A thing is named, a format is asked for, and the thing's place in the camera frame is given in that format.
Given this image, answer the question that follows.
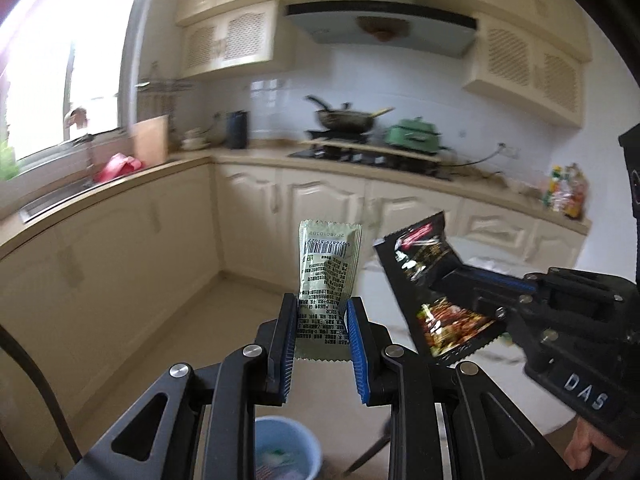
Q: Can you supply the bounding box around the black wok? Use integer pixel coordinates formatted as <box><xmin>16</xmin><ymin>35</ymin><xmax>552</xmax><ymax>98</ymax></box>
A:
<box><xmin>305</xmin><ymin>94</ymin><xmax>396</xmax><ymax>134</ymax></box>

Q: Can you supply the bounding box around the green electric pot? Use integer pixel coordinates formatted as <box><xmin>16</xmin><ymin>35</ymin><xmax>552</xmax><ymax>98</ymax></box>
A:
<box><xmin>384</xmin><ymin>117</ymin><xmax>444</xmax><ymax>154</ymax></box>

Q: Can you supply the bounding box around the black food packet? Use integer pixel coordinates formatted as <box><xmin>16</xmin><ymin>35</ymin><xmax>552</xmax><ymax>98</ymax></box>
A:
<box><xmin>373</xmin><ymin>211</ymin><xmax>507</xmax><ymax>367</ymax></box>

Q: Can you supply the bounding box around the row of condiment bottles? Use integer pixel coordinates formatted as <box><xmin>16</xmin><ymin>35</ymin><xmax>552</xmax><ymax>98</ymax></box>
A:
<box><xmin>542</xmin><ymin>163</ymin><xmax>589</xmax><ymax>221</ymax></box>

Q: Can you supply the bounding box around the cream lattice wall cabinet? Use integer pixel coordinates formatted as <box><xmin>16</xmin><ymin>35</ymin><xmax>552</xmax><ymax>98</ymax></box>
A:
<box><xmin>462</xmin><ymin>10</ymin><xmax>594</xmax><ymax>129</ymax></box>

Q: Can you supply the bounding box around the black power cable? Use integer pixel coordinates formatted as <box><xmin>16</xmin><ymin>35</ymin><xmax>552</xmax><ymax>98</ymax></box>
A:
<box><xmin>442</xmin><ymin>145</ymin><xmax>507</xmax><ymax>181</ymax></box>

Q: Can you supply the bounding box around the gas stove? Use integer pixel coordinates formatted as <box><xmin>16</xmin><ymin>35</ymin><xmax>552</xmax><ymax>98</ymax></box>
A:
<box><xmin>287</xmin><ymin>130</ymin><xmax>454</xmax><ymax>181</ymax></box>

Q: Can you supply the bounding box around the pale green snack packet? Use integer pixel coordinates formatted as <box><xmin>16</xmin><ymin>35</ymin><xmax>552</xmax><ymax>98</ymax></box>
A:
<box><xmin>295</xmin><ymin>220</ymin><xmax>364</xmax><ymax>362</ymax></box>

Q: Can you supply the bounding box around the wire utensil rack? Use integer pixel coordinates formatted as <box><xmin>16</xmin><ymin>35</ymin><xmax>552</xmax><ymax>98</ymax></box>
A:
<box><xmin>135</xmin><ymin>62</ymin><xmax>194</xmax><ymax>117</ymax></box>

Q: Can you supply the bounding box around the steel sink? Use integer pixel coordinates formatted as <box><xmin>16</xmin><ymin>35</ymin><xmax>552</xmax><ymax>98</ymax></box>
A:
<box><xmin>20</xmin><ymin>179</ymin><xmax>103</xmax><ymax>224</ymax></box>

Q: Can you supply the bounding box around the wooden cutting board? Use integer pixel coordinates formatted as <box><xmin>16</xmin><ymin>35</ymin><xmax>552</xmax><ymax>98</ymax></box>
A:
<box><xmin>131</xmin><ymin>114</ymin><xmax>170</xmax><ymax>166</ymax></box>

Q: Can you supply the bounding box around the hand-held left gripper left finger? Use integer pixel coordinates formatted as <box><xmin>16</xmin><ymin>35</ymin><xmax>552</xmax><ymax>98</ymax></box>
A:
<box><xmin>65</xmin><ymin>293</ymin><xmax>300</xmax><ymax>480</ymax></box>

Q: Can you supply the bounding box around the metal faucet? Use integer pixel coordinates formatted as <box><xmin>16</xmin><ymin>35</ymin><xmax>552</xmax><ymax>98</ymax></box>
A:
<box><xmin>64</xmin><ymin>106</ymin><xmax>97</xmax><ymax>181</ymax></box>

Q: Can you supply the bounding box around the cream wall cabinets row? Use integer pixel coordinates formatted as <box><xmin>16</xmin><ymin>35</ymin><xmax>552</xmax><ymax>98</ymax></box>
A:
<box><xmin>174</xmin><ymin>0</ymin><xmax>417</xmax><ymax>80</ymax></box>

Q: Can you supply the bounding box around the range hood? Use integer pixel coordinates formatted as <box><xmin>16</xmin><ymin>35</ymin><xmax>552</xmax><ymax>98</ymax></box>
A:
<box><xmin>284</xmin><ymin>0</ymin><xmax>479</xmax><ymax>59</ymax></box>

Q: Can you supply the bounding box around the blue plastic bin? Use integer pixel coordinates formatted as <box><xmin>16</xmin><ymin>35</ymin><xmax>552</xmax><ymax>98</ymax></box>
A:
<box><xmin>254</xmin><ymin>415</ymin><xmax>324</xmax><ymax>480</ymax></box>

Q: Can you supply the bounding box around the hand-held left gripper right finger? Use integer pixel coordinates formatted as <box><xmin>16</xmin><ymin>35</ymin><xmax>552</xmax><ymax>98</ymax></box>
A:
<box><xmin>346</xmin><ymin>297</ymin><xmax>571</xmax><ymax>480</ymax></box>

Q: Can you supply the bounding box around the green bottle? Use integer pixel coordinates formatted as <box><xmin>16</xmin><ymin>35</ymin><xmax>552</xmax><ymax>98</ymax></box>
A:
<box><xmin>0</xmin><ymin>135</ymin><xmax>21</xmax><ymax>181</ymax></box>

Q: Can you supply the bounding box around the black curved tube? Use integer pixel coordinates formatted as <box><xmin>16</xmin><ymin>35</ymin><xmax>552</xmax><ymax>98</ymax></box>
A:
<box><xmin>0</xmin><ymin>324</ymin><xmax>84</xmax><ymax>467</ymax></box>

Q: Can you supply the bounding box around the window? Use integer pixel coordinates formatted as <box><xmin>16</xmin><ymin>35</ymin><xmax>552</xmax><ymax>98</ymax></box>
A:
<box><xmin>0</xmin><ymin>0</ymin><xmax>147</xmax><ymax>181</ymax></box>

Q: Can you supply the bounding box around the red cloth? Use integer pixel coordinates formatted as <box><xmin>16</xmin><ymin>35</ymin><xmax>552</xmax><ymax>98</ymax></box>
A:
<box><xmin>95</xmin><ymin>154</ymin><xmax>146</xmax><ymax>184</ymax></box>

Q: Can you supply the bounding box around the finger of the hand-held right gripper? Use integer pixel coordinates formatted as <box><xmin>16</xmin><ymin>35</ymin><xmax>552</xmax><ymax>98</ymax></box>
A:
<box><xmin>462</xmin><ymin>265</ymin><xmax>540</xmax><ymax>295</ymax></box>
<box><xmin>431</xmin><ymin>271</ymin><xmax>527</xmax><ymax>322</ymax></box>

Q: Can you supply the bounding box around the person's right hand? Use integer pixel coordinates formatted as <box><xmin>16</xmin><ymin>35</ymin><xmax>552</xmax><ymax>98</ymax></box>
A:
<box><xmin>565</xmin><ymin>417</ymin><xmax>618</xmax><ymax>468</ymax></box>

